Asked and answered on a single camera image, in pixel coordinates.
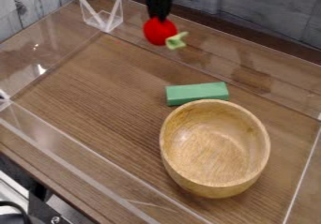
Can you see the clear acrylic tray enclosure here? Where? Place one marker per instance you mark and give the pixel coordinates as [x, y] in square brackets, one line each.
[85, 107]

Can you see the green foam block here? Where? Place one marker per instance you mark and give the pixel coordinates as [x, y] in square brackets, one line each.
[180, 94]

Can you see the wooden bowl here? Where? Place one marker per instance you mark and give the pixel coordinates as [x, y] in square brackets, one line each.
[214, 147]

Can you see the red plush strawberry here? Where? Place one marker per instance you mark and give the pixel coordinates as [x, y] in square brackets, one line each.
[162, 33]

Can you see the black metal table bracket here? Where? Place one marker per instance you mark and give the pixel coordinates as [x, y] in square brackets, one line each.
[41, 214]

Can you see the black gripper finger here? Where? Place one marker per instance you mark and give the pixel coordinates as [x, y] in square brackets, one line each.
[152, 6]
[164, 9]

